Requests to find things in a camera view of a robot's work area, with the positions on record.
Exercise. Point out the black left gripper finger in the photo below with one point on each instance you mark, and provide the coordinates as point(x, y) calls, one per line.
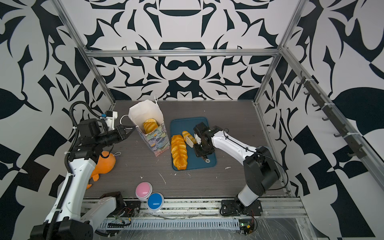
point(125, 135)
point(128, 129)

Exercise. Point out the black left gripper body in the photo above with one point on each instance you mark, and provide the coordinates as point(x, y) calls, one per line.
point(115, 135)

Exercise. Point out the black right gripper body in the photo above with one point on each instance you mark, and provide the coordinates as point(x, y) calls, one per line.
point(201, 149)

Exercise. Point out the large striped croissant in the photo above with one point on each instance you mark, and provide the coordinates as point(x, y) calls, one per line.
point(150, 127)

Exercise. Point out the small striped croissant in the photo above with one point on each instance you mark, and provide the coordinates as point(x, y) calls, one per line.
point(186, 133)

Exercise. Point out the floral white paper bag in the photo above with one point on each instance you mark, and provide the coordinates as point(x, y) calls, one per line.
point(157, 141)

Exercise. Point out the knotted round bun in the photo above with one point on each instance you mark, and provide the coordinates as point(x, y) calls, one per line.
point(151, 120)

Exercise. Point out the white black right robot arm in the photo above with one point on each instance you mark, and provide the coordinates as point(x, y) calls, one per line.
point(260, 169)

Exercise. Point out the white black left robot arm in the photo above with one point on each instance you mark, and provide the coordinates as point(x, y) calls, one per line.
point(65, 221)

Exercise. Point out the long braided bread loaf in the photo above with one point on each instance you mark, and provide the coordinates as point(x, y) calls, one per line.
point(179, 152)

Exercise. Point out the orange plush toy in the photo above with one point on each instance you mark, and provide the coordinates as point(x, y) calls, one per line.
point(105, 164)

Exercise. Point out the teal rectangular tray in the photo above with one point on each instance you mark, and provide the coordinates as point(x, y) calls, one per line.
point(188, 124)

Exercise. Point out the pink round button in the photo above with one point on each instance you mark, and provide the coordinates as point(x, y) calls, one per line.
point(143, 190)

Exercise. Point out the blue round button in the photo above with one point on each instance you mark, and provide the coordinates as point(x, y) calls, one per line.
point(155, 202)

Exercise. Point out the green circuit board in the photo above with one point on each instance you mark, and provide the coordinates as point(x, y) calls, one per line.
point(247, 228)

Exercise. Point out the black hook rack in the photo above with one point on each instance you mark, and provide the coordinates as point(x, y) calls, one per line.
point(334, 115)

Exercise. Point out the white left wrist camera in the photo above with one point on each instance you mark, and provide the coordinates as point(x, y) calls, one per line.
point(109, 117)

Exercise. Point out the white slotted cable duct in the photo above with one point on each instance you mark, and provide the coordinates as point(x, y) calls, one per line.
point(174, 224)

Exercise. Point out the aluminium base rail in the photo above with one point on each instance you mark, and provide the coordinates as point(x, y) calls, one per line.
point(212, 208)

